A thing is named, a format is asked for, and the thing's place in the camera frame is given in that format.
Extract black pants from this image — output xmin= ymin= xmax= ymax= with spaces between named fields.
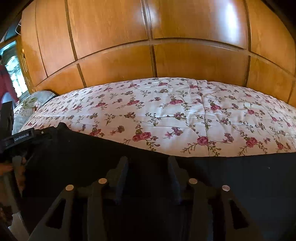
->
xmin=21 ymin=128 xmax=295 ymax=240

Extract person's left hand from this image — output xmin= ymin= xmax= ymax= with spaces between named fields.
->
xmin=1 ymin=156 xmax=27 ymax=205

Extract light blue floral pillow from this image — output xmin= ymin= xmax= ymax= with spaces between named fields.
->
xmin=12 ymin=90 xmax=57 ymax=135

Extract window with curtain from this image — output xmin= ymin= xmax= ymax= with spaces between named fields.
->
xmin=1 ymin=41 xmax=29 ymax=101

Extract floral white bedspread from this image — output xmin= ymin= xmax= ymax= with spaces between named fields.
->
xmin=23 ymin=78 xmax=295 ymax=157

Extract wooden wardrobe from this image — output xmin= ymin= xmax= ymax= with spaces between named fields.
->
xmin=21 ymin=1 xmax=295 ymax=105

